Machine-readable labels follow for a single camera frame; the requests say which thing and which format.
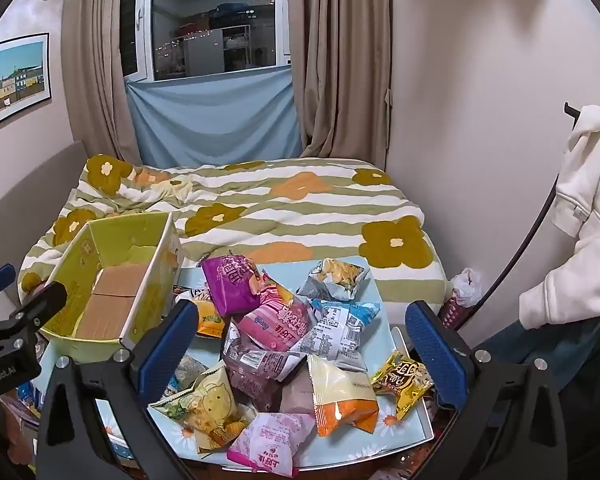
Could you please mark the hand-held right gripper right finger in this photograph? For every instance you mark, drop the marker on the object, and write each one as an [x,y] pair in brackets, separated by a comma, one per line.
[437,355]

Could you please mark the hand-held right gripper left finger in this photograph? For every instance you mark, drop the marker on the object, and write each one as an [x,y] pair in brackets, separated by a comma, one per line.
[167,347]

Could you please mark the blue and cream snack bag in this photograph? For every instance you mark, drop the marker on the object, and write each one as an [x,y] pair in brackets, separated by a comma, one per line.
[187,370]

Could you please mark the green-yellow cartoon snack bag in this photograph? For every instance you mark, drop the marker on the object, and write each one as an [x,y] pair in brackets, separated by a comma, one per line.
[210,405]

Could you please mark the yellow-green cardboard box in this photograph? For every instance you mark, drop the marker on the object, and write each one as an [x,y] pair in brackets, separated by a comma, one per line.
[97,245]

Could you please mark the mauve snack bag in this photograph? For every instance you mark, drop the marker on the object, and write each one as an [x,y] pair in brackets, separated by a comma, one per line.
[255,365]

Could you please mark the white and blue snack bag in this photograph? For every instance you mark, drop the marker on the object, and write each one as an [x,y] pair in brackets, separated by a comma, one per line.
[340,332]

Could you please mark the pale pink snack packet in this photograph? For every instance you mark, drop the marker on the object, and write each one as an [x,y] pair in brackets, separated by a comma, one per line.
[297,397]

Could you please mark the purple patterned bin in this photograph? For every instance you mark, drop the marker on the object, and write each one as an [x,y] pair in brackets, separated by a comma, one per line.
[452,312]

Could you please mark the gold snack packet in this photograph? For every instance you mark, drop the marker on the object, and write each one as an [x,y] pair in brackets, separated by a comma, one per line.
[400,380]

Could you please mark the orange-yellow snack bag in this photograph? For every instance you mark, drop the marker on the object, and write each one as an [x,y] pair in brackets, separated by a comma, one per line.
[210,317]

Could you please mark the white plastic bag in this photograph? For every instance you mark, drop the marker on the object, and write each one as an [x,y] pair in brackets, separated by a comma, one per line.
[467,282]

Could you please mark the grey headboard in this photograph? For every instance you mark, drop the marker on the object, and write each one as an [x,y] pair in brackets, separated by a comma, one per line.
[20,200]

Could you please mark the purple snack bag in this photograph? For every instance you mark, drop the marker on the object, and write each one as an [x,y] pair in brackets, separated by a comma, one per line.
[227,282]

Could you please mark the white and orange snack bag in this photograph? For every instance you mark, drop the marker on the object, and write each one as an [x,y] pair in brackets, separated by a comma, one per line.
[337,395]

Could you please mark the pink snack bag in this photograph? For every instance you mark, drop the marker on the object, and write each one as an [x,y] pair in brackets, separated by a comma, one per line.
[275,327]

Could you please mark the grey chip bag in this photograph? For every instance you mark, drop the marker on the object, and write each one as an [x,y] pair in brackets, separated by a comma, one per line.
[332,280]

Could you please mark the blue jeans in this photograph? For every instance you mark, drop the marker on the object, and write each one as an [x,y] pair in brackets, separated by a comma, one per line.
[570,345]

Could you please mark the pink and white snack packet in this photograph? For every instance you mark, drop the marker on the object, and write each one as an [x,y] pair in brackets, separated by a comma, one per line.
[270,442]

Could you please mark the striped floral blanket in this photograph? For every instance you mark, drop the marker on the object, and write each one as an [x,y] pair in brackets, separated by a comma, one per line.
[280,220]

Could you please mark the white hoodie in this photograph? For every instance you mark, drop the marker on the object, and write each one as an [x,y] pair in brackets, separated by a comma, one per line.
[585,210]

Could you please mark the light blue cloth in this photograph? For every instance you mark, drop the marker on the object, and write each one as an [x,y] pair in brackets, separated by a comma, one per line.
[210,120]

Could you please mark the beige curtain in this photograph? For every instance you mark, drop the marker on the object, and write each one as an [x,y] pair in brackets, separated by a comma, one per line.
[345,60]
[100,60]

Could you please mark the black clothes stand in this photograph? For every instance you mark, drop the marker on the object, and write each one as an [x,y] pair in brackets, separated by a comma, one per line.
[570,110]

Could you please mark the window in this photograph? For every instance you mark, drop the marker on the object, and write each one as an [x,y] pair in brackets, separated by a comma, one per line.
[205,20]

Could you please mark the framed wall picture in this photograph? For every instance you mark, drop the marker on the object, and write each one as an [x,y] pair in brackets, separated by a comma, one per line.
[15,80]

